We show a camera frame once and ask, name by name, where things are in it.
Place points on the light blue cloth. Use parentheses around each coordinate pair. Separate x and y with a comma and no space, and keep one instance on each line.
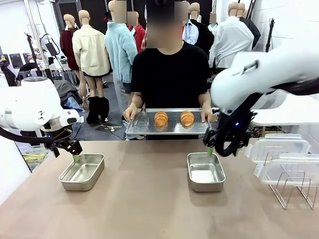
(72,103)

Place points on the mannequin in plaid shirt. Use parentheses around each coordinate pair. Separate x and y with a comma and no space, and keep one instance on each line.
(143,42)

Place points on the black boots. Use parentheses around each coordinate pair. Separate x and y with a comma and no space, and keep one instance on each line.
(97,109)

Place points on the grey coat pile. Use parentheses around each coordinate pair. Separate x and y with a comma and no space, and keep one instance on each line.
(66,90)

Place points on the rectangular steel container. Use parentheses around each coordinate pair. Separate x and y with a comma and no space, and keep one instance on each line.
(82,174)
(204,174)

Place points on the person's right hand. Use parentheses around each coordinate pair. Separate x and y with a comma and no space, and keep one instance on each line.
(130,114)

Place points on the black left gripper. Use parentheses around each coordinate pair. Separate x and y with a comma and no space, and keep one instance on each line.
(59,138)

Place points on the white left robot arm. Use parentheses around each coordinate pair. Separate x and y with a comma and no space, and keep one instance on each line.
(30,104)

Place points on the mannequin in cream jacket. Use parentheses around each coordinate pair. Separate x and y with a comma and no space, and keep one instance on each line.
(91,52)

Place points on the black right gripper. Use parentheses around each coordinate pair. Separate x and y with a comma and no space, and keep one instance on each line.
(236,129)

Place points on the perforated metal baking tray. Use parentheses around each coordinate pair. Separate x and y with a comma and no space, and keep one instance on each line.
(172,128)

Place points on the mannequin in black coat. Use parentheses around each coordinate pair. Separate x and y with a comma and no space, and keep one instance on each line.
(254,30)

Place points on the mannequin in white shirt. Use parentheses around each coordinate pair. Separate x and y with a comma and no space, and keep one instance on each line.
(231,42)

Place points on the black tripod stand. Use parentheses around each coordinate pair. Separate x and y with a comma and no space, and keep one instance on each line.
(32,49)

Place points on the mannequin in red hoodie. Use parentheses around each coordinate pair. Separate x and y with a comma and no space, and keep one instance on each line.
(139,35)

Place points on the clear plastic latch lid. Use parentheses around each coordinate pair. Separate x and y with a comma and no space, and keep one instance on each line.
(294,165)
(274,147)

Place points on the white side table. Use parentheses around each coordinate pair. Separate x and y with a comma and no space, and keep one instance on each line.
(286,117)

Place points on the golden croissant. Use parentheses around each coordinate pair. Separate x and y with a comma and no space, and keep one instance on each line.
(187,118)
(161,119)

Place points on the mannequin in blue shirt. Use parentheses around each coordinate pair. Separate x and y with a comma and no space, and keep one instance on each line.
(191,32)

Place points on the person's left forearm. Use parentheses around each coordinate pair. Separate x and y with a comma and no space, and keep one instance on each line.
(205,99)

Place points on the grey plastic stool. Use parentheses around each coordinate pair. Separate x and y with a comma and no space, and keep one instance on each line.
(25,74)

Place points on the mannequin in dark red jacket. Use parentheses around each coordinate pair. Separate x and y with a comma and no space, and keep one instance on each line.
(67,47)

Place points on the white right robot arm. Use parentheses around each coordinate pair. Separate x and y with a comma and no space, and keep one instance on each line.
(261,74)

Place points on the person in black t-shirt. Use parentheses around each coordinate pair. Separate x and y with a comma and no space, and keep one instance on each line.
(172,79)

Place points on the person's left hand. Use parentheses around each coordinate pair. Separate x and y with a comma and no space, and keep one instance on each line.
(207,114)

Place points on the mannequin in black jacket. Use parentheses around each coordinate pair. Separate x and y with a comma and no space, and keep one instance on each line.
(205,37)

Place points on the tall black camera stand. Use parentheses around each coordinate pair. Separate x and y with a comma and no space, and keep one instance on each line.
(269,39)

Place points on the clear plastic storage box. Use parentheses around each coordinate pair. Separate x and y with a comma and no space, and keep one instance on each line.
(35,159)

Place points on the mannequin in light blue fleece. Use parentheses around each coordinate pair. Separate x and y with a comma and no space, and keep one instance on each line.
(120,49)

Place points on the grey mannequin base plate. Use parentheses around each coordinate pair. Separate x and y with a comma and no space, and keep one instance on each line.
(109,129)

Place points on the silver light stand pole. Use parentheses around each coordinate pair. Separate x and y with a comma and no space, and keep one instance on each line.
(38,37)

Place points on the black lamp head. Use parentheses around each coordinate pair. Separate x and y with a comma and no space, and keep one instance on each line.
(51,48)

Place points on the person's right forearm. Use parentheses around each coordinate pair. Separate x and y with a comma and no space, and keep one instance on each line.
(135,100)

